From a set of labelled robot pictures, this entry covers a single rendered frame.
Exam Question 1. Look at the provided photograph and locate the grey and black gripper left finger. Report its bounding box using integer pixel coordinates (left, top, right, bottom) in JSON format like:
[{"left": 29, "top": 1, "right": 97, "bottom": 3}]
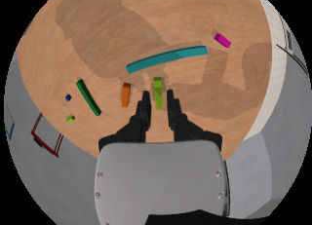
[{"left": 98, "top": 91, "right": 152, "bottom": 153}]

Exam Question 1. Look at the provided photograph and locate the small magenta block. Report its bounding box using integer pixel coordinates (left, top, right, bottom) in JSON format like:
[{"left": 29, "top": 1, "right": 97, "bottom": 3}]
[{"left": 214, "top": 34, "right": 231, "bottom": 49}]

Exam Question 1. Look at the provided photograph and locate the turquoise rod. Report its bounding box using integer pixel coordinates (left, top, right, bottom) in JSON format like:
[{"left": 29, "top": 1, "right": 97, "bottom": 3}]
[{"left": 126, "top": 46, "right": 208, "bottom": 74}]

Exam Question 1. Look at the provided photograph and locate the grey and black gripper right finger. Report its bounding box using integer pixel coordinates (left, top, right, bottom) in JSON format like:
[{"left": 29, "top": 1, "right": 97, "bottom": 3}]
[{"left": 167, "top": 90, "right": 222, "bottom": 152}]

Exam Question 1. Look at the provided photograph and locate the orange rod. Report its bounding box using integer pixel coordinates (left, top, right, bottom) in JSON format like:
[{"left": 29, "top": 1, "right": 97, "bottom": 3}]
[{"left": 122, "top": 83, "right": 131, "bottom": 108}]

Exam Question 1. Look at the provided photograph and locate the lime green rod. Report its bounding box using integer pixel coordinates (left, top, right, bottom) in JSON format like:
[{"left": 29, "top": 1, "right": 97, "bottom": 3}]
[
  {"left": 66, "top": 116, "right": 75, "bottom": 124},
  {"left": 153, "top": 77, "right": 163, "bottom": 109}
]

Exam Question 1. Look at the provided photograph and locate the green flat bar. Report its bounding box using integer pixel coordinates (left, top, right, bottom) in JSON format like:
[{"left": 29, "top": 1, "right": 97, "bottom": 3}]
[{"left": 76, "top": 79, "right": 101, "bottom": 116}]

